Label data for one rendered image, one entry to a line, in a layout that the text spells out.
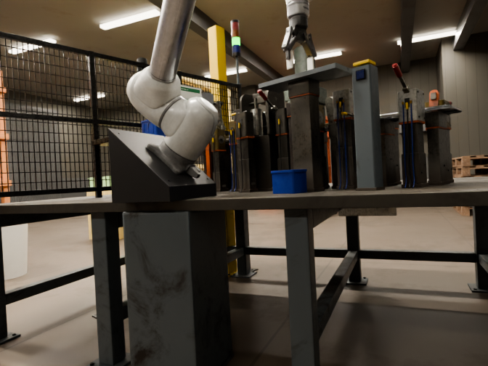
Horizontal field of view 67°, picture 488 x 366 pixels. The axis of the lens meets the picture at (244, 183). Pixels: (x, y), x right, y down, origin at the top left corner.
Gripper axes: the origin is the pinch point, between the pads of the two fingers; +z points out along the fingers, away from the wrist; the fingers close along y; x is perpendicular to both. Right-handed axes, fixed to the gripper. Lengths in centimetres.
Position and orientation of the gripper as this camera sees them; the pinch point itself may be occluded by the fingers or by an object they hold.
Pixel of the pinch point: (301, 69)
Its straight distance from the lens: 158.6
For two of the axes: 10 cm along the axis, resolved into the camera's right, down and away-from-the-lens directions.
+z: 0.5, 10.0, 0.1
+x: -6.8, 0.3, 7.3
